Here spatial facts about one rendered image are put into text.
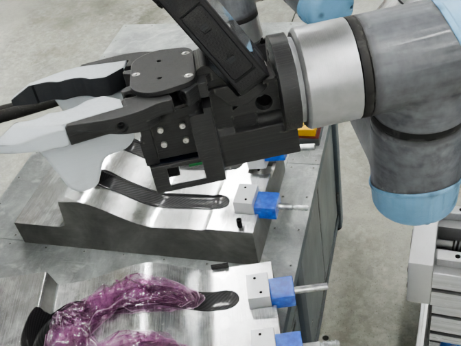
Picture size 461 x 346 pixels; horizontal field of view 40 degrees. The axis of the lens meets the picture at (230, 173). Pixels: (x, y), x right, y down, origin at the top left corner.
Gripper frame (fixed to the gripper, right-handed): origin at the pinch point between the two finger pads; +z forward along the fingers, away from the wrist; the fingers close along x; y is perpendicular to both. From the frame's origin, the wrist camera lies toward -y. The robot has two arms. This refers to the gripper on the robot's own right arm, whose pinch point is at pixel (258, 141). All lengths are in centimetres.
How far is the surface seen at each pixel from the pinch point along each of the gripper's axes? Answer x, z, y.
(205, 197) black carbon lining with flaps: -9.1, 5.9, -9.7
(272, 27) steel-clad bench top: 69, 3, -14
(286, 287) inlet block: -26.2, 12.5, 8.5
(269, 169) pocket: 2.3, 7.9, 0.0
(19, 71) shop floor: 171, 45, -194
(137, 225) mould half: -17.4, 5.6, -20.6
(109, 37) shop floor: 207, 45, -154
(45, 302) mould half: -37.1, 5.8, -29.5
